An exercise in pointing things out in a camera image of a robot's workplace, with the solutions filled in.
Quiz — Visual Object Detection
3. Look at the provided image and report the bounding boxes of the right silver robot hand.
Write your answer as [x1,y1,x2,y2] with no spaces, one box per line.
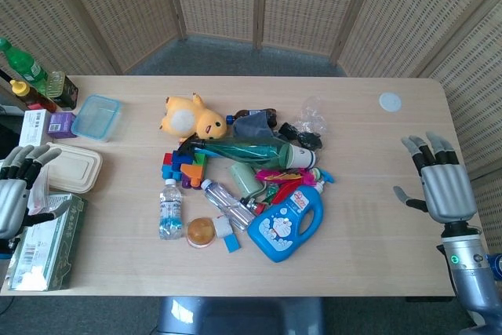
[393,131,478,224]

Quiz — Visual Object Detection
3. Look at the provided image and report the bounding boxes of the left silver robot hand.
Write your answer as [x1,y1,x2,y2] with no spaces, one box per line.
[0,144,75,240]

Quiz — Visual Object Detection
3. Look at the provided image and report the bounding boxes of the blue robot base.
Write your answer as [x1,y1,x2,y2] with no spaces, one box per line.
[156,296,326,335]

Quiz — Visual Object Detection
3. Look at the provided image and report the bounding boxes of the yellow capped sauce bottle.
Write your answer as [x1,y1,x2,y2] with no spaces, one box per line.
[9,79,59,115]

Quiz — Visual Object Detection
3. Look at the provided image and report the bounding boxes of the green soda bottle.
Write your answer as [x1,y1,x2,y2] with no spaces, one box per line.
[0,37,50,89]

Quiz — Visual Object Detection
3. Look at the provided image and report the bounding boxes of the small labelled water bottle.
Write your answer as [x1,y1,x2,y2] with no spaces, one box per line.
[158,178,184,241]

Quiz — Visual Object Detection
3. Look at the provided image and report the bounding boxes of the teal green plastic bottle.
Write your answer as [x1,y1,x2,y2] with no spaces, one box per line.
[175,133,291,169]

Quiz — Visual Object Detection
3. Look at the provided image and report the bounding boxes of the brown cola bottle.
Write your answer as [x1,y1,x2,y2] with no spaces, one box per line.
[226,107,278,123]

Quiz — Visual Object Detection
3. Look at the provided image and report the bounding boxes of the clear empty plastic bottle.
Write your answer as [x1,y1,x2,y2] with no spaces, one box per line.
[200,178,256,231]

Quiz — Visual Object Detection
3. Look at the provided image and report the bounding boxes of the clear plastic bag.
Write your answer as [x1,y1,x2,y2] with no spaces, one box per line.
[26,168,74,218]

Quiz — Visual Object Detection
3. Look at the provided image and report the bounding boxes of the green tissue box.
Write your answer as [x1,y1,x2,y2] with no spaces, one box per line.
[6,191,88,292]

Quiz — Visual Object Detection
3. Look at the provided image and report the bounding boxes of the beige lunch box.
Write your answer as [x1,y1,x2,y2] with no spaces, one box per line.
[38,141,104,195]

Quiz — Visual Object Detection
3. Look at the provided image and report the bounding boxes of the white carton box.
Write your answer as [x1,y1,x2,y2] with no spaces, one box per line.
[18,109,52,148]

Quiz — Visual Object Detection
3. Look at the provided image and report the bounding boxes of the purple small box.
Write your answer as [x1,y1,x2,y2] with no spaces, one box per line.
[47,111,78,140]

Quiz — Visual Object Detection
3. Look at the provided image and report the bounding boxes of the white round table cap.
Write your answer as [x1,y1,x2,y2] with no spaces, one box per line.
[378,92,403,112]

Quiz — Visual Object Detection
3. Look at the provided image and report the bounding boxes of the blue plastic food container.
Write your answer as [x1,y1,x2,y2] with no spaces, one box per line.
[71,94,123,144]

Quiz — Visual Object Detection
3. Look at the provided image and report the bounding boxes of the dark tea box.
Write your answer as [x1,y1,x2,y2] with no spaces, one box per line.
[45,71,79,111]

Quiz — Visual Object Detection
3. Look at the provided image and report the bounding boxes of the white paper cup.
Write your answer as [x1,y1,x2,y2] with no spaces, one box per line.
[278,144,318,170]

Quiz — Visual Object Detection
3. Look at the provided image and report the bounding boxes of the black crumpled bag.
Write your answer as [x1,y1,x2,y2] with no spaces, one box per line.
[278,122,325,151]

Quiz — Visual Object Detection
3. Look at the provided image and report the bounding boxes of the clear crumpled plastic wrap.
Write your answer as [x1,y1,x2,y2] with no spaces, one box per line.
[294,95,329,135]

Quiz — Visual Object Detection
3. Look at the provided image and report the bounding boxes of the red plastic toy piece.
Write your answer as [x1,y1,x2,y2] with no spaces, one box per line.
[263,181,301,206]

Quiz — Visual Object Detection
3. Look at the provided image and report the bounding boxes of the blue detergent jug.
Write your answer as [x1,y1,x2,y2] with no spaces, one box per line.
[246,180,336,264]

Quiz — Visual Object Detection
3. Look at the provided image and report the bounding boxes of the pink feather toy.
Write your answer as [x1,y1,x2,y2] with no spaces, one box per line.
[255,167,323,191]

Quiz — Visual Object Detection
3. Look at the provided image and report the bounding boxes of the colourful building block pile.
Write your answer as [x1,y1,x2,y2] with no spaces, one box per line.
[161,145,210,191]

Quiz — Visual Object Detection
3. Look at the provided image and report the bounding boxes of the pale green roller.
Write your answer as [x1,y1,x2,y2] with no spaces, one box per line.
[230,162,263,199]

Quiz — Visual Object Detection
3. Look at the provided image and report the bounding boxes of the yellow plush toy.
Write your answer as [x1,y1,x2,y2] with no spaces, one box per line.
[158,92,228,144]

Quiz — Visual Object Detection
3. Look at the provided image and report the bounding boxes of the grey cloth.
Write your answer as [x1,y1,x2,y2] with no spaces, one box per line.
[231,111,280,140]

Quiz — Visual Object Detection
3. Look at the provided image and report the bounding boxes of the blue white sponge block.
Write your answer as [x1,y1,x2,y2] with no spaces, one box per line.
[213,214,241,253]

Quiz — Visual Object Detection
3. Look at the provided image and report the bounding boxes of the woven folding screen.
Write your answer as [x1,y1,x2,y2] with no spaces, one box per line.
[0,0,502,257]

